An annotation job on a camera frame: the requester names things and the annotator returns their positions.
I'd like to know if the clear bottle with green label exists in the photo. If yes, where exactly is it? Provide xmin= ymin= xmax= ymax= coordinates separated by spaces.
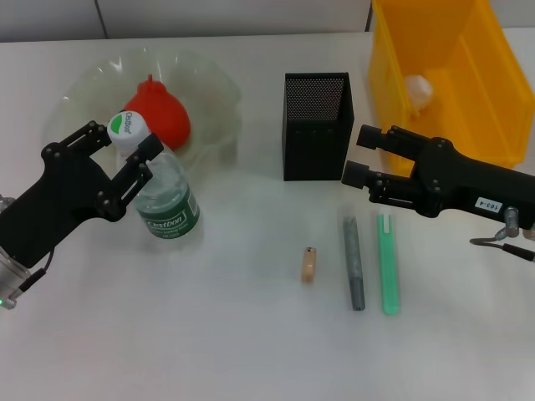
xmin=106 ymin=110 xmax=201 ymax=241

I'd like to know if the translucent green fruit plate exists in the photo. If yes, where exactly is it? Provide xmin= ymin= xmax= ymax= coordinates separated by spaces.
xmin=41 ymin=48 xmax=246 ymax=176

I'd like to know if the black mesh pen holder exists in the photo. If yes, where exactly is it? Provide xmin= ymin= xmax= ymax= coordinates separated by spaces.
xmin=283 ymin=72 xmax=355 ymax=182

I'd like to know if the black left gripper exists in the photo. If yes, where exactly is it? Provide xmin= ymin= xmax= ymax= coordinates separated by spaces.
xmin=0 ymin=121 xmax=165 ymax=268

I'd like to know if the yellow plastic bin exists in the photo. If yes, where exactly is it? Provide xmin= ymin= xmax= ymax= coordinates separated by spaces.
xmin=367 ymin=0 xmax=535 ymax=176

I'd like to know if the red-orange toy orange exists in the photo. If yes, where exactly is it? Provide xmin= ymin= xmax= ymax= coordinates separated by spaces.
xmin=124 ymin=74 xmax=192 ymax=150

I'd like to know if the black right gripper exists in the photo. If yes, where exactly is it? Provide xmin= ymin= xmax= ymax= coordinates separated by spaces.
xmin=341 ymin=124 xmax=535 ymax=231

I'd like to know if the white paper ball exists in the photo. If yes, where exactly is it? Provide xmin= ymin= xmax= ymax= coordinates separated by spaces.
xmin=404 ymin=74 xmax=434 ymax=116

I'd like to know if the grey glitter pen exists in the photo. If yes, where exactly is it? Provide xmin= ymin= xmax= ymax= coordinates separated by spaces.
xmin=340 ymin=203 xmax=366 ymax=312

